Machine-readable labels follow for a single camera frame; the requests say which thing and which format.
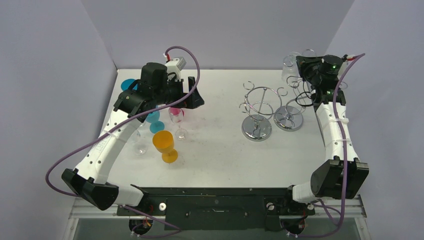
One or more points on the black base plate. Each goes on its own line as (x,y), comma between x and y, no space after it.
(223,208)

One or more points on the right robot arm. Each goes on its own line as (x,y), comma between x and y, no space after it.
(302,193)

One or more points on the pink wine glass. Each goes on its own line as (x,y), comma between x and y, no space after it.
(175,111)

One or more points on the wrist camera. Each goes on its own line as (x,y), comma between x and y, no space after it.
(347,57)
(175,63)

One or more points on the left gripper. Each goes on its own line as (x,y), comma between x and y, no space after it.
(192,101)

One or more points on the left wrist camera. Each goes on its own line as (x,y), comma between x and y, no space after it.
(175,63)

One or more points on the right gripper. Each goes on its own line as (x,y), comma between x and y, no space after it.
(305,67)

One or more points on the orange wine glass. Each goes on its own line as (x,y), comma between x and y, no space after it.
(163,141)

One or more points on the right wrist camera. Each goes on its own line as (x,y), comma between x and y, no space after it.
(347,57)

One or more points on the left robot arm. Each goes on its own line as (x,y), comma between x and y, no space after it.
(160,86)

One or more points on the blue wine glass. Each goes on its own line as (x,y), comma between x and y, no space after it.
(126,83)
(155,124)

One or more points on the chrome wine glass rack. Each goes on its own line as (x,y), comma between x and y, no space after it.
(257,127)

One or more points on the tall chrome glass rack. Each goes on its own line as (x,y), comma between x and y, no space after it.
(289,117)

